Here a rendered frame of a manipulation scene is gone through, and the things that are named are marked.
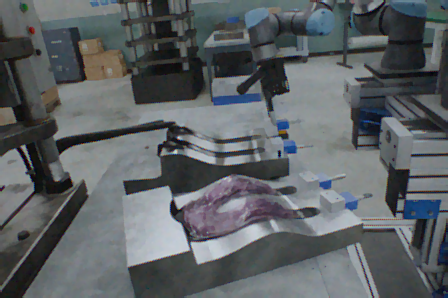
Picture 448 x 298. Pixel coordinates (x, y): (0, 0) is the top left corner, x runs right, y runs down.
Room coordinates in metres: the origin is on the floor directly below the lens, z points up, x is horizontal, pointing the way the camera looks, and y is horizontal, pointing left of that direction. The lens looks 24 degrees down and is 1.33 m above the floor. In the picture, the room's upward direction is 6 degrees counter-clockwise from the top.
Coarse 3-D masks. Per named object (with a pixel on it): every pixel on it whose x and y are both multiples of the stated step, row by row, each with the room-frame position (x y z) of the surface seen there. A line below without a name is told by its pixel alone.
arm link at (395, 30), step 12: (396, 0) 1.25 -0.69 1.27; (408, 0) 1.24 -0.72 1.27; (420, 0) 1.23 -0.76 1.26; (384, 12) 1.27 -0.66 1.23; (396, 12) 1.22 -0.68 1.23; (408, 12) 1.19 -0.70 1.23; (420, 12) 1.18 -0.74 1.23; (384, 24) 1.26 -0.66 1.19; (396, 24) 1.21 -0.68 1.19; (408, 24) 1.19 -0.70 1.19; (420, 24) 1.18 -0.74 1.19; (396, 36) 1.21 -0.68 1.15; (408, 36) 1.18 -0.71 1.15; (420, 36) 1.18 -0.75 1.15
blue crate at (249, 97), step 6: (216, 96) 4.13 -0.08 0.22; (222, 96) 4.12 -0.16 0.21; (228, 96) 4.11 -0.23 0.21; (234, 96) 4.10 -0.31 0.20; (240, 96) 4.10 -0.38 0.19; (246, 96) 4.09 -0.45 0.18; (252, 96) 4.08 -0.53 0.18; (258, 96) 4.08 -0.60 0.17; (216, 102) 4.13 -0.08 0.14; (222, 102) 4.12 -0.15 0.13; (228, 102) 4.11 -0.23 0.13; (234, 102) 4.11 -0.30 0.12; (240, 102) 4.10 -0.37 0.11; (246, 102) 4.09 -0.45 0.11
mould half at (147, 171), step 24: (216, 144) 1.04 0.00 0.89; (240, 144) 1.02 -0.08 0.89; (264, 144) 0.99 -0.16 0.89; (144, 168) 0.97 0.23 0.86; (168, 168) 0.90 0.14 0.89; (192, 168) 0.90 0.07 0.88; (216, 168) 0.89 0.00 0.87; (240, 168) 0.89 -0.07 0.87; (264, 168) 0.88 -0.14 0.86; (288, 168) 0.88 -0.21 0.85
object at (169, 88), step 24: (120, 0) 4.99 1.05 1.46; (144, 0) 5.10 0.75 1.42; (168, 0) 6.26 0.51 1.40; (144, 24) 6.17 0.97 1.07; (168, 24) 6.21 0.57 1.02; (192, 24) 5.96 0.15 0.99; (168, 48) 6.22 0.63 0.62; (192, 48) 5.85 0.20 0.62; (144, 72) 5.34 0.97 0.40; (168, 72) 5.11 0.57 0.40; (192, 72) 4.92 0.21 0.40; (144, 96) 4.95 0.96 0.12; (168, 96) 4.91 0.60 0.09; (192, 96) 4.87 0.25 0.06
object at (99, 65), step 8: (88, 40) 7.37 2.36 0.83; (96, 40) 7.37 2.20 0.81; (80, 48) 7.40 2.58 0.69; (88, 48) 7.38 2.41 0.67; (96, 48) 7.35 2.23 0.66; (88, 56) 7.40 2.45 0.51; (96, 56) 7.38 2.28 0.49; (104, 56) 7.36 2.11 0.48; (112, 56) 7.34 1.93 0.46; (120, 56) 7.42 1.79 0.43; (88, 64) 7.41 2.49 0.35; (96, 64) 7.38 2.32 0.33; (104, 64) 7.36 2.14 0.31; (112, 64) 7.34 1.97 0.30; (120, 64) 7.32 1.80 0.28; (88, 72) 7.40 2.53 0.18; (96, 72) 7.37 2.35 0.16; (104, 72) 7.42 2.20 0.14; (112, 72) 7.35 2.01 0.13; (120, 72) 7.31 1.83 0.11; (88, 80) 7.39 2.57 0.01
